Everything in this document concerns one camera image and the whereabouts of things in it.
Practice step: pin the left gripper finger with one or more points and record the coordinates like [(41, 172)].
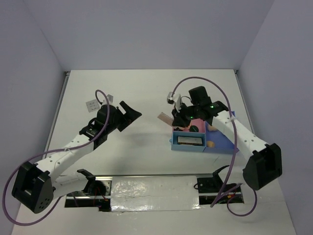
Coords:
[(124, 125), (130, 114)]

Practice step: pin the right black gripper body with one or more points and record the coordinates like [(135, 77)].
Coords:
[(190, 111)]

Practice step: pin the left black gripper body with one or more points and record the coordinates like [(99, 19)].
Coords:
[(119, 118)]

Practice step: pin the green puff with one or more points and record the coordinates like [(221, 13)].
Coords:
[(193, 128)]

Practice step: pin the brown eyeshadow palette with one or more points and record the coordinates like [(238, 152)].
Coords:
[(196, 141)]

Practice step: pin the silver grey eyeshadow palette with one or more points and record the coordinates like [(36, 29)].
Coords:
[(92, 105)]

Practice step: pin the gourd sponge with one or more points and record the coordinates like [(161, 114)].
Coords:
[(211, 128)]

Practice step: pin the orange teardrop sponge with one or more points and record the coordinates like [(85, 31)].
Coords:
[(210, 144)]

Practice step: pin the peach puff with ribbon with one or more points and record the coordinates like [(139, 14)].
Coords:
[(185, 128)]

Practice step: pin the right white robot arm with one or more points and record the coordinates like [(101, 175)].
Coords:
[(264, 161)]

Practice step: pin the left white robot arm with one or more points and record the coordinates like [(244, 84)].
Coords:
[(38, 184)]

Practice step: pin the pink drawer box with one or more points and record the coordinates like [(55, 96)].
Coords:
[(197, 122)]

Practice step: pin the light blue drawer box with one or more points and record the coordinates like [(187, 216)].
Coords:
[(176, 146)]

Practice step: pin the purple-blue organizer tray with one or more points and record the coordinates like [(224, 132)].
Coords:
[(222, 144)]

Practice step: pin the silver foil tape sheet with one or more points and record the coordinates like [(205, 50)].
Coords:
[(164, 193)]

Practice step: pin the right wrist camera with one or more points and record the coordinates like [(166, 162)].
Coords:
[(175, 100)]

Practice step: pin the aluminium rail left edge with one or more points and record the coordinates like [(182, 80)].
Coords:
[(47, 145)]

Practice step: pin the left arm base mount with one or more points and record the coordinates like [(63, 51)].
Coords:
[(95, 194)]

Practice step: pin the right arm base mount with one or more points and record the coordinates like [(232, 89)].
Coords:
[(208, 188)]

